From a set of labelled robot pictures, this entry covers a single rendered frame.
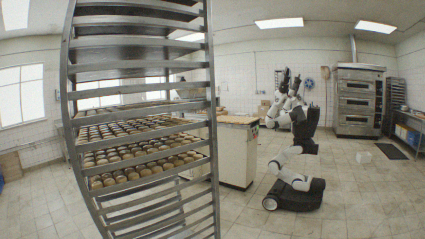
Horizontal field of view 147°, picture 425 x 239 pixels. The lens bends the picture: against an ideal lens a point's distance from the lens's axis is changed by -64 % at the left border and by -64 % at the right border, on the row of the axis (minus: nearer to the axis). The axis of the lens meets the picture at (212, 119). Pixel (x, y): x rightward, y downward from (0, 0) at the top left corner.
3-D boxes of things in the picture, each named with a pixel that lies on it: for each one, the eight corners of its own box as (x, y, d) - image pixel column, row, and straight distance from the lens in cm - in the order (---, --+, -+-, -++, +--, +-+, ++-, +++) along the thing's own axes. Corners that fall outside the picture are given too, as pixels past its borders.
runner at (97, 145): (209, 124, 86) (208, 118, 86) (213, 125, 84) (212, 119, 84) (70, 152, 69) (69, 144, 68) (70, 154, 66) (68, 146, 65)
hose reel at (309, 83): (314, 112, 588) (314, 77, 584) (315, 112, 571) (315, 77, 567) (302, 111, 587) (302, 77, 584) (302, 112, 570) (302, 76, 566)
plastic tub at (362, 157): (359, 164, 357) (361, 156, 351) (355, 159, 375) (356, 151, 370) (370, 163, 372) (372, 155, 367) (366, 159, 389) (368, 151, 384)
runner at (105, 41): (206, 50, 87) (205, 45, 87) (209, 50, 85) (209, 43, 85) (62, 50, 69) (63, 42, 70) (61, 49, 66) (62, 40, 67)
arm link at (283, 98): (278, 89, 155) (271, 103, 157) (284, 94, 148) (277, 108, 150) (283, 92, 159) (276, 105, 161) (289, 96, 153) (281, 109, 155)
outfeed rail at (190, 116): (158, 115, 346) (158, 112, 345) (159, 115, 347) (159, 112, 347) (259, 124, 221) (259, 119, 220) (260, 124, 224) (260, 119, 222)
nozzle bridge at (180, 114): (171, 125, 242) (169, 100, 238) (204, 116, 293) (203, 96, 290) (189, 127, 218) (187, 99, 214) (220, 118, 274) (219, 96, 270)
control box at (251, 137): (248, 140, 203) (248, 129, 200) (256, 135, 225) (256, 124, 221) (251, 141, 202) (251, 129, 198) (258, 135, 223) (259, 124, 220)
